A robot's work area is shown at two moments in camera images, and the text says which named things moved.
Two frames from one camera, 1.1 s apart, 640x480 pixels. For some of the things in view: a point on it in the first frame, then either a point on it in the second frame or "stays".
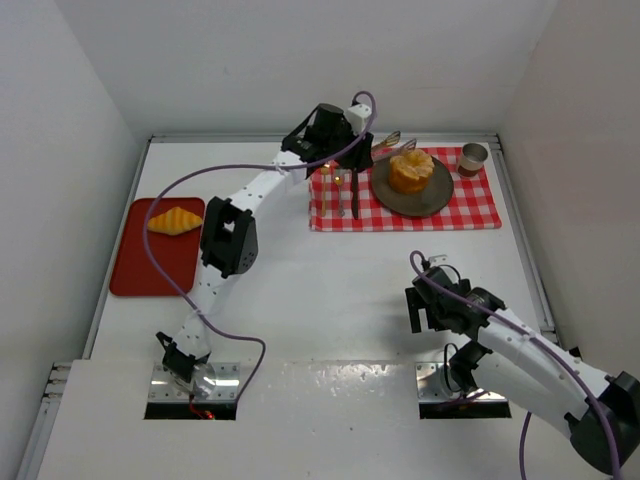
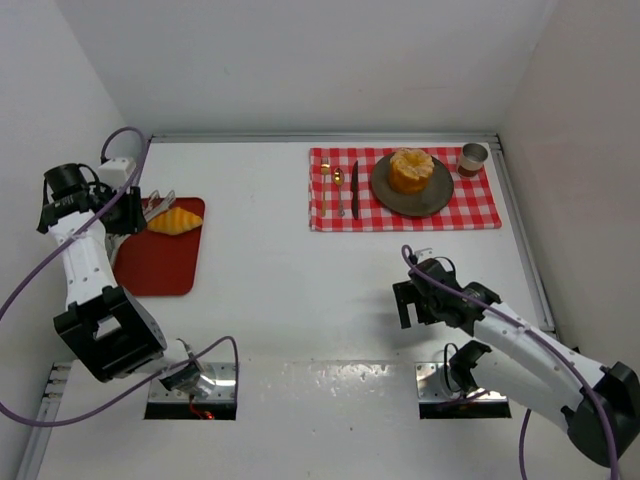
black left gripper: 360,156 -> 132,211
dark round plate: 426,202 stays
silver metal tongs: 384,150 -> 156,205
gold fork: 324,171 stays
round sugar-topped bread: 410,173 stays
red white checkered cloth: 342,200 stays
